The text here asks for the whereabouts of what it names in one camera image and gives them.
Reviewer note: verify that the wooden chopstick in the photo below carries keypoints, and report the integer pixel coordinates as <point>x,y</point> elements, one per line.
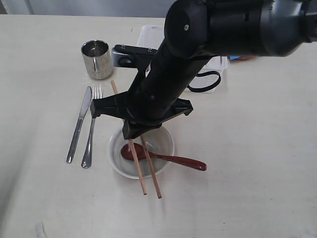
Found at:
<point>133,151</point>
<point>153,174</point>

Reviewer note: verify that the silver metal fork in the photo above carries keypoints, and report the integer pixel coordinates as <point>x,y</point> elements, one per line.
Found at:
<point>86,163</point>

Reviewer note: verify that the brown wooden plate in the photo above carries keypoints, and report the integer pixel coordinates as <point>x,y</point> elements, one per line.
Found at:
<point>246,58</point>

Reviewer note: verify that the blue Lay's chips bag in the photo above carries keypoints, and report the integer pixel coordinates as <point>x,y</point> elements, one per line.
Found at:
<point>234,57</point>

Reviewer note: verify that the white background curtain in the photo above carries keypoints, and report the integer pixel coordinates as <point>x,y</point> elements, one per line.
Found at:
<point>113,8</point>

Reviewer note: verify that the white ceramic bowl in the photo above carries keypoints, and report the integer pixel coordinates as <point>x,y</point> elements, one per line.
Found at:
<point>158,141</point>

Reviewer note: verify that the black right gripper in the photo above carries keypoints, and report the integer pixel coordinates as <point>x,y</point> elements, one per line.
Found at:
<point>140,112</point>

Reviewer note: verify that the dark wooden spoon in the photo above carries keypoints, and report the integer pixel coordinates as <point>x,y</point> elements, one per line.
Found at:
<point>126,153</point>

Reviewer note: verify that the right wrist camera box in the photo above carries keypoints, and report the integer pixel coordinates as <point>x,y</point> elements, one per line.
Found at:
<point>131,56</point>

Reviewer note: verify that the silver metal knife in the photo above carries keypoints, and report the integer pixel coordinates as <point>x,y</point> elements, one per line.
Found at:
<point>84,108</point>

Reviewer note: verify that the white perforated plastic basket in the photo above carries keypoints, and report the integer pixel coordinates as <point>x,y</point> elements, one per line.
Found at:
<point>151,36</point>

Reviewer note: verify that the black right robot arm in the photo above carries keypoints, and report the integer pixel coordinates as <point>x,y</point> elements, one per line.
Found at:
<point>195,31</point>

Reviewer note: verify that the stainless steel mug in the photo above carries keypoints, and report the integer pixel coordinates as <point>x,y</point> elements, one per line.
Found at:
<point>97,59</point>

